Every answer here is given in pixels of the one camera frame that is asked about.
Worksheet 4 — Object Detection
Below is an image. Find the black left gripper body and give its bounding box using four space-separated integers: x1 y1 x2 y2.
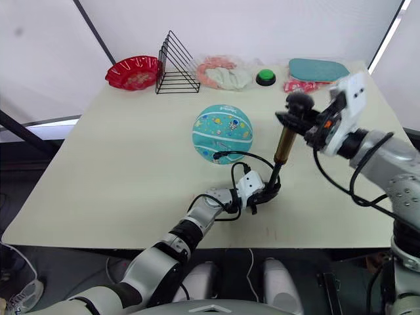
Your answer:
244 188 274 215

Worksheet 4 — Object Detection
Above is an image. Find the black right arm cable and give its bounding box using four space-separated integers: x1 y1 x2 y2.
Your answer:
312 131 400 218

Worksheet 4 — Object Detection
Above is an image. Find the teal flat pad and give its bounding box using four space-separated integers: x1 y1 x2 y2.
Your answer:
287 58 352 85

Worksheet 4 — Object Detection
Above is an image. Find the gold and black hand pump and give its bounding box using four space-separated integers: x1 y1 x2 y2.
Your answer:
265 91 321 200

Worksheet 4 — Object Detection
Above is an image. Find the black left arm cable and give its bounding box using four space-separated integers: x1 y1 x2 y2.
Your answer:
187 161 253 222

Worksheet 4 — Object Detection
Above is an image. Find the black pump hose with needle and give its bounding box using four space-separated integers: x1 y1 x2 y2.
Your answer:
211 150 280 185

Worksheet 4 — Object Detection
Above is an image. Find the red patterned packet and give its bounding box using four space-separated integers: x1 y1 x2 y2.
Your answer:
282 78 320 95

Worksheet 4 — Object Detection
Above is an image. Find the black wire file rack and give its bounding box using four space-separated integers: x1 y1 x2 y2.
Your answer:
155 30 201 96

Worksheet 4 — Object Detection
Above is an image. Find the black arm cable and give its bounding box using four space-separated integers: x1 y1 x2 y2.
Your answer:
187 161 253 222
312 131 400 218

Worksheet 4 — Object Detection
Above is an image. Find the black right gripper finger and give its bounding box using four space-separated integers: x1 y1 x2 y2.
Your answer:
283 122 312 136
274 111 321 124

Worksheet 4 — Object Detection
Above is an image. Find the grey robot torso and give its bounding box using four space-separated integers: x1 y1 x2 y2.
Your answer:
129 297 298 315

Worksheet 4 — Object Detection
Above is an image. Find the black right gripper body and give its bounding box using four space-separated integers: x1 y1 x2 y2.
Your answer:
303 94 346 149

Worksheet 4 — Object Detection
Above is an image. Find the plastic bag with pink cloth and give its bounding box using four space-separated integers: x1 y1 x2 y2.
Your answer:
196 55 255 92

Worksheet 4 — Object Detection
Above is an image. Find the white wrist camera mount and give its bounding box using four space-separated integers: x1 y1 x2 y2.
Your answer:
236 169 266 209
327 72 369 156

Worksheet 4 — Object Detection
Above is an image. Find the red plastic bowl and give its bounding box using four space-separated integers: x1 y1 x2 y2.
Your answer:
104 55 163 93

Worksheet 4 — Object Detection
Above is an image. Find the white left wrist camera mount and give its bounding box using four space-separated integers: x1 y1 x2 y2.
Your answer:
236 169 266 209

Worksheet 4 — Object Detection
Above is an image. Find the green push button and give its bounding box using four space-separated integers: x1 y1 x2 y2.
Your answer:
255 68 278 88

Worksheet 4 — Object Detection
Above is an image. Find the white robot leg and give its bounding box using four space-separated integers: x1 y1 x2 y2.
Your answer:
262 257 305 315
171 260 220 305

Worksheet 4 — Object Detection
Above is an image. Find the white cable under table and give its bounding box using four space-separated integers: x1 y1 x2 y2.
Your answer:
246 248 263 303

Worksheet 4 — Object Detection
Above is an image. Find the teal cartoon print ball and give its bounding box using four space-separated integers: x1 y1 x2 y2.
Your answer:
191 104 255 165

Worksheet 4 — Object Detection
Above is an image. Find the black frame pole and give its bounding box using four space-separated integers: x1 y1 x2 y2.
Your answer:
367 0 413 75
0 109 57 156
72 0 117 66

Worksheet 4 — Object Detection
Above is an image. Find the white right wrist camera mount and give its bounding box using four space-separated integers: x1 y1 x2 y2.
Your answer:
327 72 369 156

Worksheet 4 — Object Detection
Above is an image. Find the white shoe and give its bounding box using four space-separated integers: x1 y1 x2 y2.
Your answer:
5 278 45 313

